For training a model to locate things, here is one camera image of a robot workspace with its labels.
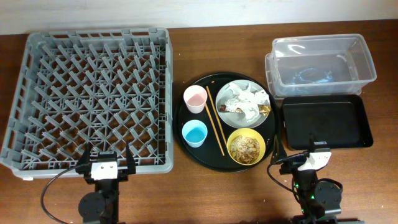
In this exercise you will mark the white tissue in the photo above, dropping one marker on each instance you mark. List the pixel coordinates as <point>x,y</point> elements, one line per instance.
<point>246,100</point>

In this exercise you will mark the round black tray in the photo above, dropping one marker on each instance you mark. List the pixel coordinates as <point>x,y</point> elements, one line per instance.
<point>209,154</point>

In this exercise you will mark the clear plastic bin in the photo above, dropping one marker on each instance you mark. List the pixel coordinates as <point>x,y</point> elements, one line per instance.
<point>319,65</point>

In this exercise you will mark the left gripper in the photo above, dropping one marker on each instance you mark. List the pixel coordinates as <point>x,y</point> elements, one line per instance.
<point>84,164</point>

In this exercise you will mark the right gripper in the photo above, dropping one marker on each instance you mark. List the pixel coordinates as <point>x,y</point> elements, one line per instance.
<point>291,167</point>

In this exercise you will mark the black rectangular tray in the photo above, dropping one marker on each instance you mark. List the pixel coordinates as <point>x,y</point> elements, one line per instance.
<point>338,120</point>

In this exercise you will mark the wooden chopstick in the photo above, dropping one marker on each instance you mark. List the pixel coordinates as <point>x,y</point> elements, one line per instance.
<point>217,117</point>
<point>214,129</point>

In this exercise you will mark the brown snack wrapper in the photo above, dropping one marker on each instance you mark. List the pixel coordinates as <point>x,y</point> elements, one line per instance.
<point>262,109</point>

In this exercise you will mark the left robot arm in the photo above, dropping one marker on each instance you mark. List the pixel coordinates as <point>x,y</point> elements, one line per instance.
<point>102,205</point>

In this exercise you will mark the grey plate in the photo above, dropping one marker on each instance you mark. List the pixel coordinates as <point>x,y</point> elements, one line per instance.
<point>238,120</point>

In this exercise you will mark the blue cup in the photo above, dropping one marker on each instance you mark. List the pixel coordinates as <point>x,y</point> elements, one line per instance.
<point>194,133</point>

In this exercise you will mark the yellow bowl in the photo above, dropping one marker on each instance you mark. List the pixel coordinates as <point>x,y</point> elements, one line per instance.
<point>252,134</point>

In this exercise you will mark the pink cup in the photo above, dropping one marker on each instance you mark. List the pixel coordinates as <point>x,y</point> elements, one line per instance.
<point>195,98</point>

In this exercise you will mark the food scraps pile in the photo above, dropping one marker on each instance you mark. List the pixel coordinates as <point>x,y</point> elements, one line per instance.
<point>245,149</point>

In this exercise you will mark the grey dishwasher rack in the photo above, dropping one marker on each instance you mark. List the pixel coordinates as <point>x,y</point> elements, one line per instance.
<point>104,90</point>

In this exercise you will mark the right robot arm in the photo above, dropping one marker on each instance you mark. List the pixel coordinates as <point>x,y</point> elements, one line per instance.
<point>319,199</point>

